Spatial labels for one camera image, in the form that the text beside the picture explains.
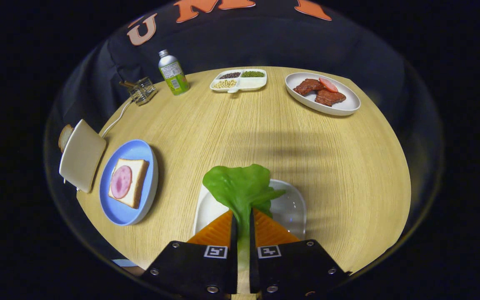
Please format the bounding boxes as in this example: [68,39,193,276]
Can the white toaster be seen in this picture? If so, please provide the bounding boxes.
[59,119,107,193]

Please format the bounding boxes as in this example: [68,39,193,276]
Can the brown meat piece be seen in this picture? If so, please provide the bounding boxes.
[293,79,325,96]
[315,88,347,107]

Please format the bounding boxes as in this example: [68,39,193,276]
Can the black backdrop cloth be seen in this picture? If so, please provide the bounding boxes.
[52,0,432,138]

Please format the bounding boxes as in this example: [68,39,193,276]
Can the silver bottle with green label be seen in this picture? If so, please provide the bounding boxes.
[158,50,190,96]

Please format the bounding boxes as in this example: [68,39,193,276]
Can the white oval plate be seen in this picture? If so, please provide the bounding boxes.
[285,72,361,116]

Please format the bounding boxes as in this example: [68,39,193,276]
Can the wire utensil basket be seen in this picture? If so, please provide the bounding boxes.
[130,77,157,106]

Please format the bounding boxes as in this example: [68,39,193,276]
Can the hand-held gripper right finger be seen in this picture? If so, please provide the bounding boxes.
[249,208,351,298]

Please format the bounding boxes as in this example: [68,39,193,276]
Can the round pink ham slice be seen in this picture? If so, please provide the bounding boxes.
[110,165,133,200]

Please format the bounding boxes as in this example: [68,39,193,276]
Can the white toaster cable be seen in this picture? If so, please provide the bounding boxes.
[100,99,134,138]

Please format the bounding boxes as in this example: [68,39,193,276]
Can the white square plate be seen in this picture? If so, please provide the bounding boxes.
[193,179,307,241]

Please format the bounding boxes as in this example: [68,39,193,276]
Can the green lettuce leaf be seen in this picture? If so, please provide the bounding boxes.
[202,164,286,271]

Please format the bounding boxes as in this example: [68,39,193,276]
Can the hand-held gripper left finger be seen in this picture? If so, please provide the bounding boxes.
[140,210,238,298]

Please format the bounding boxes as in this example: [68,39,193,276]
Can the toasted bread slice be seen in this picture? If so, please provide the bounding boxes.
[58,124,74,153]

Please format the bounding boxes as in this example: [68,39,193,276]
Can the white bread slice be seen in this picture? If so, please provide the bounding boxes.
[108,158,150,209]

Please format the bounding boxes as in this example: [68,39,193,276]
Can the pink sausage slice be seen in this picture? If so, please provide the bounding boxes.
[318,77,339,93]

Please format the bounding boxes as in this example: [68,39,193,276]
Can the white divided dish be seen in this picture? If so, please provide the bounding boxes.
[210,69,268,93]

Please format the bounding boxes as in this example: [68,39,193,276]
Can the blue plate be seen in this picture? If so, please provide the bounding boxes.
[99,139,159,226]

